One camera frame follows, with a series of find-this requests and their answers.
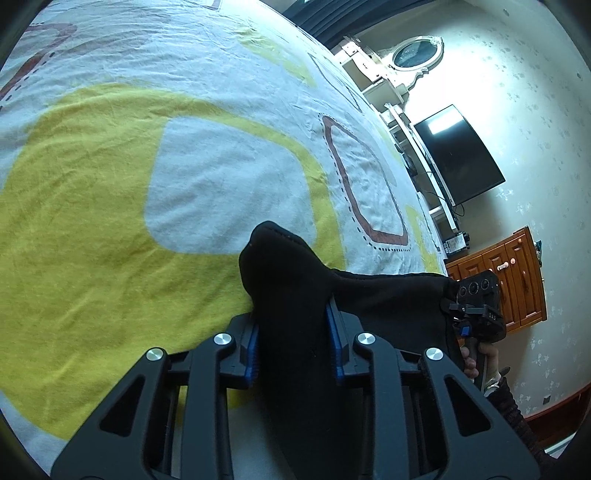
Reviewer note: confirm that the brown wooden cabinet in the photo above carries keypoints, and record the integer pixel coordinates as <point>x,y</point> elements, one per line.
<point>515,262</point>

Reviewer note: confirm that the patterned white yellow bedsheet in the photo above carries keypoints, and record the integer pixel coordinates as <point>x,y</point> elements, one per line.
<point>141,143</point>

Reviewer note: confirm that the black flat television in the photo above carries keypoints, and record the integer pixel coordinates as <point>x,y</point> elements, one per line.
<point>462,161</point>

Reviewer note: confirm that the white dressing table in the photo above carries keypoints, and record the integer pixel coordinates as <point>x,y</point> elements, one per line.
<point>376,80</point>

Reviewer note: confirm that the dark blue curtain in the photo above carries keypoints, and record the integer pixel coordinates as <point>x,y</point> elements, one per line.
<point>330,21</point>

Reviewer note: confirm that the black pants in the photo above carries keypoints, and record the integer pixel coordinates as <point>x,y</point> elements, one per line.
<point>318,425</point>

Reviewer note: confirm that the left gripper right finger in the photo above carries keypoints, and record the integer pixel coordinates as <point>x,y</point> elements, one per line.
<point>422,418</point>

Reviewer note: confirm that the oval white framed mirror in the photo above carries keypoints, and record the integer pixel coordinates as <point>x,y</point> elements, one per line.
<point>417,53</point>

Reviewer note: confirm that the white low tv bench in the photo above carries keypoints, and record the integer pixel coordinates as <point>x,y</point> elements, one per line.
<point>426,180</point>

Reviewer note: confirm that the person right hand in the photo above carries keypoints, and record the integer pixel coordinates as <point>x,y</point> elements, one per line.
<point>482,366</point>

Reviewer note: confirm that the small blue white box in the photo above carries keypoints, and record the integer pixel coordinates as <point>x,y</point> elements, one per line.
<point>456,244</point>

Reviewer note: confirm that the right forearm dark sleeve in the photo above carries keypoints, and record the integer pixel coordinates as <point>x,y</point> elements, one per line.
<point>497,391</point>

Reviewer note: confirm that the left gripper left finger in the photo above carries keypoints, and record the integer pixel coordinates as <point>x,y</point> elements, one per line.
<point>167,418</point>

